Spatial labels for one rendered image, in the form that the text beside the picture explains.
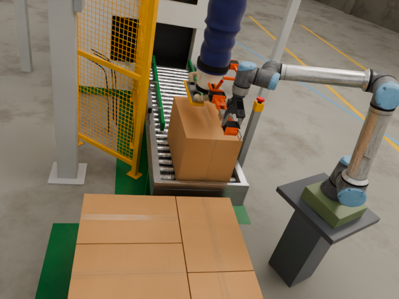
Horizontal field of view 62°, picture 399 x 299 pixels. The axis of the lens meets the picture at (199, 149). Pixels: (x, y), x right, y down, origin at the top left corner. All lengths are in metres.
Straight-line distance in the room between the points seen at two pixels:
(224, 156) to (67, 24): 1.38
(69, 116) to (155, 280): 1.51
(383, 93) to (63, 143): 2.33
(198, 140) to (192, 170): 0.26
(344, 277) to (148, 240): 1.73
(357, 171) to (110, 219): 1.44
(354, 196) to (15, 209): 2.43
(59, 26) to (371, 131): 2.01
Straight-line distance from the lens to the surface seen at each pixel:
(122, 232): 2.06
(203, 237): 2.11
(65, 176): 3.19
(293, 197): 2.31
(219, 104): 2.05
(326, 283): 2.98
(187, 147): 2.21
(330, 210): 2.21
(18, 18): 4.90
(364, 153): 1.93
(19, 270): 2.63
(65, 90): 2.71
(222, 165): 2.38
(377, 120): 1.85
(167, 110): 3.27
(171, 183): 2.31
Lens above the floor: 2.12
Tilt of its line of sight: 34 degrees down
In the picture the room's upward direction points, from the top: 14 degrees clockwise
